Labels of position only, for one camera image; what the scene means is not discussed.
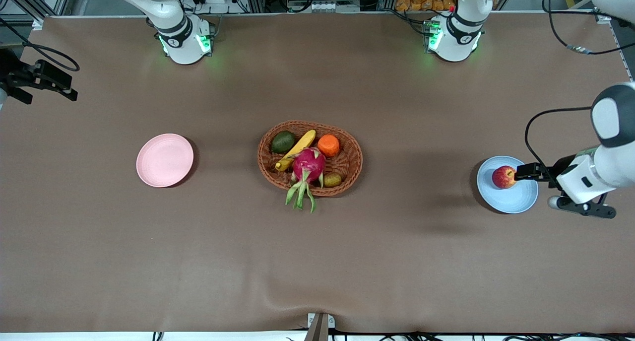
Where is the red yellow apple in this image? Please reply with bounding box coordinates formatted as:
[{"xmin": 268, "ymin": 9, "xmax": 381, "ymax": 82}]
[{"xmin": 492, "ymin": 165, "xmax": 517, "ymax": 190}]

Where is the yellow banana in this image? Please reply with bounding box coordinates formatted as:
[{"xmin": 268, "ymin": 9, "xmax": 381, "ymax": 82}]
[{"xmin": 275, "ymin": 129, "xmax": 317, "ymax": 172}]

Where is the light blue plate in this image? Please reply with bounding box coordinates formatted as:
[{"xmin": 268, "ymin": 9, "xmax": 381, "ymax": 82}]
[{"xmin": 476, "ymin": 155, "xmax": 539, "ymax": 214}]

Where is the pink plate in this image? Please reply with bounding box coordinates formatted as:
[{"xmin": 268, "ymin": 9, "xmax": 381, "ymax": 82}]
[{"xmin": 136, "ymin": 133, "xmax": 194, "ymax": 188}]

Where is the brown wicker basket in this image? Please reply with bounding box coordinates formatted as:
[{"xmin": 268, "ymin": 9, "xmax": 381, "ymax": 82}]
[{"xmin": 256, "ymin": 120, "xmax": 364, "ymax": 198}]

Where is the orange fruit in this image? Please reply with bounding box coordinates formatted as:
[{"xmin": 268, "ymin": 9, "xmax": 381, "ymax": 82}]
[{"xmin": 317, "ymin": 134, "xmax": 341, "ymax": 157}]

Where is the pink dragon fruit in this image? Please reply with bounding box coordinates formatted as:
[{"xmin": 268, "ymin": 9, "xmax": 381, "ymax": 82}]
[{"xmin": 285, "ymin": 147, "xmax": 327, "ymax": 214}]

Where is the brown table cloth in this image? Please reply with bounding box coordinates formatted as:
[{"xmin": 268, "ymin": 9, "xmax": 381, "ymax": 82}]
[{"xmin": 0, "ymin": 11, "xmax": 635, "ymax": 334}]

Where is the green avocado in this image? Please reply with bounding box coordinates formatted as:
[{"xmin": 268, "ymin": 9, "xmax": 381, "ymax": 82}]
[{"xmin": 270, "ymin": 131, "xmax": 297, "ymax": 154}]

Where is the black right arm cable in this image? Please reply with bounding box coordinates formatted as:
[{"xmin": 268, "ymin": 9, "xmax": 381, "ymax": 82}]
[{"xmin": 0, "ymin": 17, "xmax": 80, "ymax": 72}]

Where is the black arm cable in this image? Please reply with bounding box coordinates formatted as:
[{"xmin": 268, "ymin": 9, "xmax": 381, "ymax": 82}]
[
  {"xmin": 0, "ymin": 17, "xmax": 80, "ymax": 72},
  {"xmin": 525, "ymin": 0, "xmax": 635, "ymax": 180}
]

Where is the aluminium frame rail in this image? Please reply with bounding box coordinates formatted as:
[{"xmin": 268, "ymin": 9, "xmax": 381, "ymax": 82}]
[
  {"xmin": 0, "ymin": 0, "xmax": 75, "ymax": 26},
  {"xmin": 595, "ymin": 6, "xmax": 635, "ymax": 81}
]

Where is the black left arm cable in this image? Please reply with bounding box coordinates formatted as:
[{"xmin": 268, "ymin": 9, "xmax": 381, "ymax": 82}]
[{"xmin": 525, "ymin": 0, "xmax": 635, "ymax": 180}]

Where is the grey metal bracket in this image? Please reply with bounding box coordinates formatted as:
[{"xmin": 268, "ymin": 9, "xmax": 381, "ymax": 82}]
[{"xmin": 307, "ymin": 312, "xmax": 336, "ymax": 341}]

